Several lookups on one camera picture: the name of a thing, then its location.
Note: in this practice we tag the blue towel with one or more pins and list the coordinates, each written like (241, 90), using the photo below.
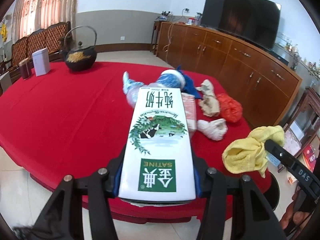
(189, 87)

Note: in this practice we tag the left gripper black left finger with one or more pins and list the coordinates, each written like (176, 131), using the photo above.
(61, 217)

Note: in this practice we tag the white tin box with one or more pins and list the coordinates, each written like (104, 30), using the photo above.
(41, 62)

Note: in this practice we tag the red plastic bag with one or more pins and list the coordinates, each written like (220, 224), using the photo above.
(230, 109)

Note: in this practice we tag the dark side table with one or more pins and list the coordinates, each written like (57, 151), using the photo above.
(154, 37)

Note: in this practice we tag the long wooden sideboard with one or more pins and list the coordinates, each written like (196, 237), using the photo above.
(263, 85)

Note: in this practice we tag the black flat television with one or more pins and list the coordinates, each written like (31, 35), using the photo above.
(255, 21)

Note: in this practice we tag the patterned beige curtain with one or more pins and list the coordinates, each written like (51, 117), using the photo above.
(32, 15)

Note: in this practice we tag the person's right hand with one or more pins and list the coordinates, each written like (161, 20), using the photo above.
(299, 218)

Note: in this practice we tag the blue white paper cup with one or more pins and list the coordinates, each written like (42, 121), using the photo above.
(168, 79)

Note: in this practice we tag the white tissue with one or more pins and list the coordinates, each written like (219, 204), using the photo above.
(214, 130)

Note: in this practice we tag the black cast iron teapot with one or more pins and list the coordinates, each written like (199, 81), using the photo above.
(80, 58)

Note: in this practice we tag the small carved wooden stand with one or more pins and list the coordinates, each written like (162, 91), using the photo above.
(303, 125)

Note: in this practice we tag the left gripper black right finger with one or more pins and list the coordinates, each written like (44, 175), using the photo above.
(252, 218)

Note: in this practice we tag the carved wooden bench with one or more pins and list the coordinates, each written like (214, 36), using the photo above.
(54, 38)

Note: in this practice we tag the white green milk carton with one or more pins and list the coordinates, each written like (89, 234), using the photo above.
(158, 163)

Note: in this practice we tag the pink snack packet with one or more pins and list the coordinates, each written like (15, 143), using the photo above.
(190, 112)

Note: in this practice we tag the light blue face mask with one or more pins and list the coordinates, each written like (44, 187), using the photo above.
(129, 84)

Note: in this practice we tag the beige cloth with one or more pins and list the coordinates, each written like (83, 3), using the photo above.
(209, 103)

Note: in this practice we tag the yellow cloth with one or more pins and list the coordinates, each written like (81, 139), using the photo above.
(249, 154)

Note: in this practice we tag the red white cardboard box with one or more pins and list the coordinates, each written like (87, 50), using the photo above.
(309, 157)

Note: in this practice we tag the dark red tea canister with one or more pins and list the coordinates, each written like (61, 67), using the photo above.
(25, 68)

